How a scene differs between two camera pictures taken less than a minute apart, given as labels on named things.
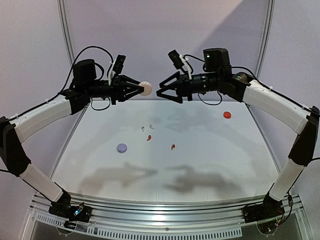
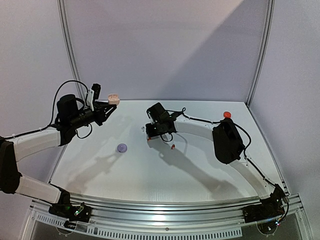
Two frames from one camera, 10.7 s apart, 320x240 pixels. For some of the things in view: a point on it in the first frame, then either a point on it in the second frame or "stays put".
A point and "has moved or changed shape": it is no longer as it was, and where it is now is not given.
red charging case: x=227 y=114 stays put
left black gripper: x=119 y=88 -> x=99 y=107
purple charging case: x=122 y=148 stays put
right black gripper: x=185 y=86 -> x=152 y=133
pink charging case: x=147 y=88 has moved or changed shape
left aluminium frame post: x=65 y=31 stays put
